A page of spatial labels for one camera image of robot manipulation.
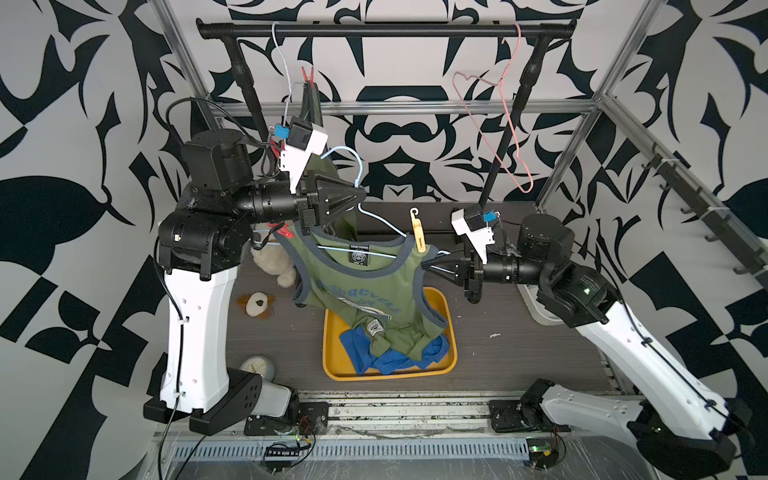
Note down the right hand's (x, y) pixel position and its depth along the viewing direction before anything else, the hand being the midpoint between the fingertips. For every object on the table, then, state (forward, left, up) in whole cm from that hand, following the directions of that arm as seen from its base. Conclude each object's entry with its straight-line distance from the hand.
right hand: (426, 260), depth 54 cm
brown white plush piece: (+11, +46, -39) cm, 61 cm away
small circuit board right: (-25, -29, -43) cm, 58 cm away
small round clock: (-7, +41, -38) cm, 56 cm away
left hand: (+5, +11, +13) cm, 18 cm away
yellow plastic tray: (-6, +20, -40) cm, 45 cm away
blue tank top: (-6, +7, -37) cm, 39 cm away
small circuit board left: (-26, +33, -45) cm, 61 cm away
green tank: (-1, +10, -7) cm, 12 cm away
